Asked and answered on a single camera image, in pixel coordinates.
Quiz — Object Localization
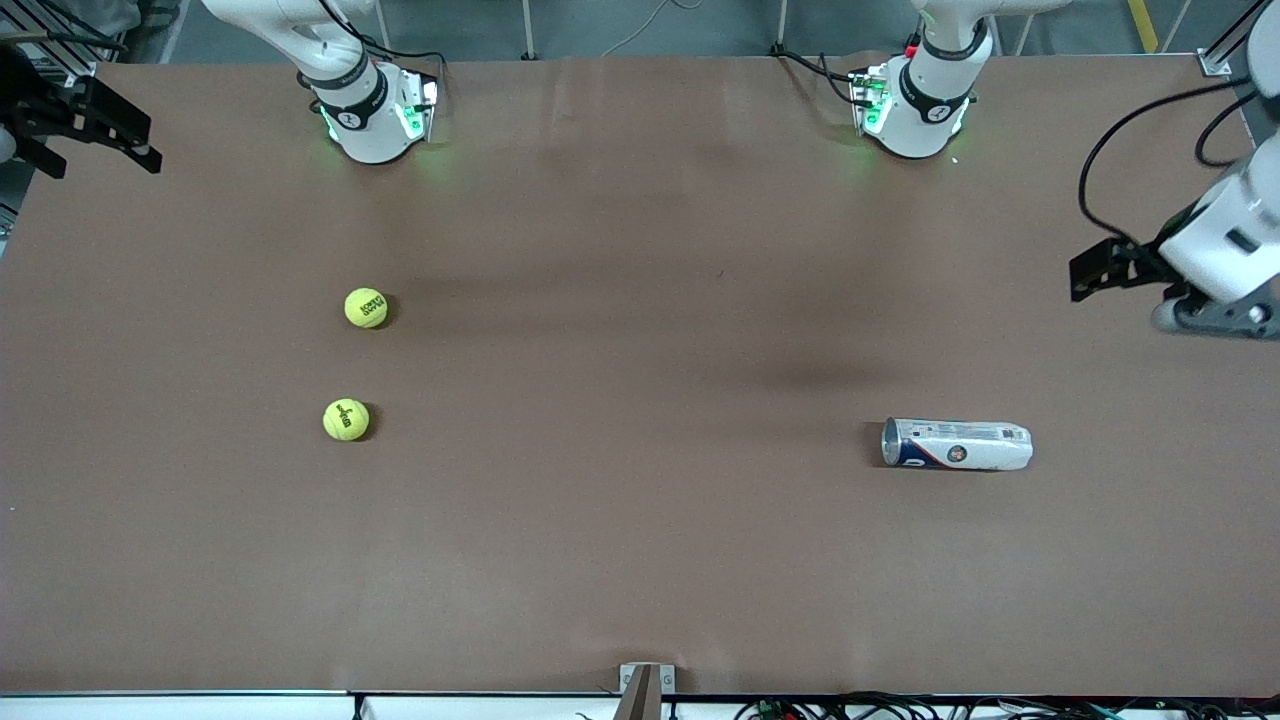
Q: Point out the white floor cable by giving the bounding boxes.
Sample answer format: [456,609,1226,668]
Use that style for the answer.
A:
[600,0,703,58]

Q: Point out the yellow tennis ball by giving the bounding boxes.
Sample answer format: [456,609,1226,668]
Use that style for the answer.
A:
[323,398,371,442]
[344,287,389,330]

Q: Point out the clear tennis ball can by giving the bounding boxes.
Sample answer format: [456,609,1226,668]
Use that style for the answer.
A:
[880,417,1034,472]

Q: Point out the grey metal bracket post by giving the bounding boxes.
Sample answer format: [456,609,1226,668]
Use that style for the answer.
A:
[618,663,677,720]

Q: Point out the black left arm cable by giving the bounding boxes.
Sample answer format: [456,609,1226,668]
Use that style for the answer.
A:
[1078,78,1263,246]

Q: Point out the aluminium frame profile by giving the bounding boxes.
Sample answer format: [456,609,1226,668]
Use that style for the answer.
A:
[1197,0,1266,79]
[0,25,101,86]

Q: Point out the black base power cable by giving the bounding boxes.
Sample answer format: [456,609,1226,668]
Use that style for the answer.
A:
[770,45,861,83]
[362,38,449,101]

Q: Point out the metal arm base connector plate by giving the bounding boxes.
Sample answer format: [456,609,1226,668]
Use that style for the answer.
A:
[850,62,891,136]
[398,68,441,143]

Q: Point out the black cable bundle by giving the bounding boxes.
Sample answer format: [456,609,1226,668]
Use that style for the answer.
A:
[735,690,1280,720]

